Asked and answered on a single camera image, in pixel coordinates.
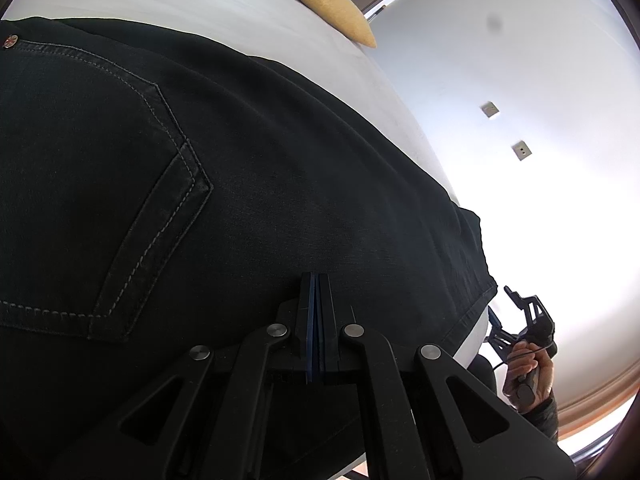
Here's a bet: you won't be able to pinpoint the black pants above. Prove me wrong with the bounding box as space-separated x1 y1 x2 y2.
0 16 499 480

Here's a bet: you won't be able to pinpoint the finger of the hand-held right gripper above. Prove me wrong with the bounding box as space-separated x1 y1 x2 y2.
504 285 540 333
484 307 522 357

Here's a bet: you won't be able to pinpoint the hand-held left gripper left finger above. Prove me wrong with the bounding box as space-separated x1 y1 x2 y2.
115 272 317 480

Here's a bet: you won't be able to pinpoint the person's right hand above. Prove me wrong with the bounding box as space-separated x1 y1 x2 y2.
501 341 557 413

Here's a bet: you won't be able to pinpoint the yellow pillow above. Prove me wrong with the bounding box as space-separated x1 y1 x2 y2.
291 0 377 49

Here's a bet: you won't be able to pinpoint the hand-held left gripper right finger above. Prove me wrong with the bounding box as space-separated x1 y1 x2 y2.
316 272 577 480

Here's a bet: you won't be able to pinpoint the thin black cable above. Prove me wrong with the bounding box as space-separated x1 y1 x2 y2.
492 347 538 372

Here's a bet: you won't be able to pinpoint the bed with white sheet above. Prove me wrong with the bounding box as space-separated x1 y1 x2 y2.
0 0 493 378

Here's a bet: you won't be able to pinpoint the person's right forearm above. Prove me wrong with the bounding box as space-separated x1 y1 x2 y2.
520 394 561 445

